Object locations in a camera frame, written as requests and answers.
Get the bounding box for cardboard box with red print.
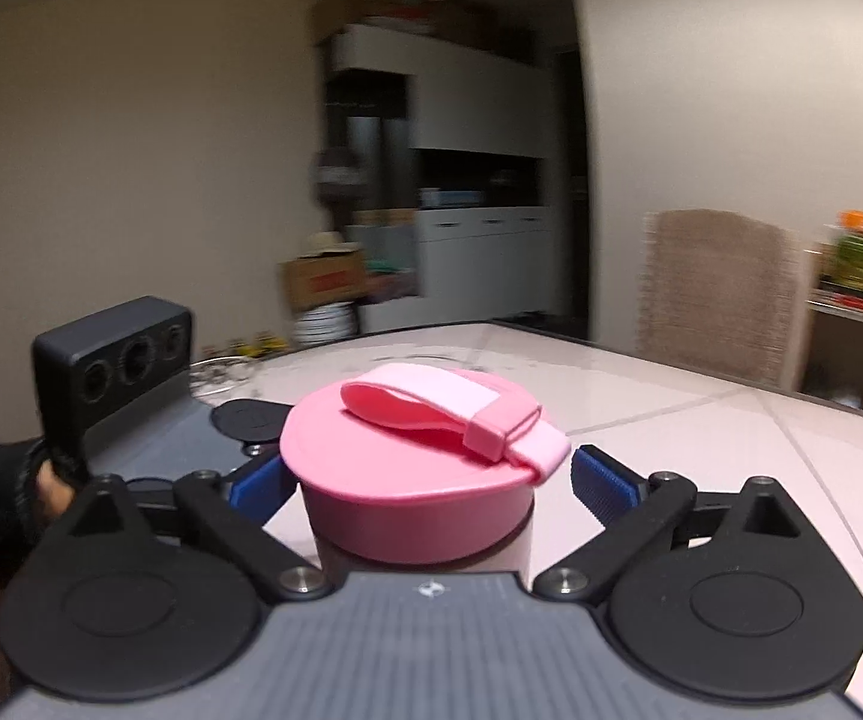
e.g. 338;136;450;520
277;247;368;312

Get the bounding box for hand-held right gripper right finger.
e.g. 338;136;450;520
532;444;817;607

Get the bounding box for green pickle jar orange lid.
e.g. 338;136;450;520
822;210;863;301

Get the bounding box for pink cartoon printed bottle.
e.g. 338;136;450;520
310;506;535;592

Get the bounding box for stack of white plates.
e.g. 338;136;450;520
292;300;361;350

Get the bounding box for white and dark cabinet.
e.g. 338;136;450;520
322;22;560;323

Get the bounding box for brown storage carton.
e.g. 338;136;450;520
360;0;538;53

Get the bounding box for hanging grey bag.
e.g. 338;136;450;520
311;154;368;203

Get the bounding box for pink bottle cap with strap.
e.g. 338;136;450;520
279;361;574;565

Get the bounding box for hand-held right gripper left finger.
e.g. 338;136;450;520
41;454;331;605

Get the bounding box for beige quilted chair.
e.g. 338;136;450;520
636;208;815;391

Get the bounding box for dark door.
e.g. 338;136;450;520
552;49;599;335

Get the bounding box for person's left hand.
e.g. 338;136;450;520
35;457;82;522

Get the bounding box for wooden side shelf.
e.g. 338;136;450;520
799;240;863;421

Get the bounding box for straw hat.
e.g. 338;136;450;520
304;232;361;256

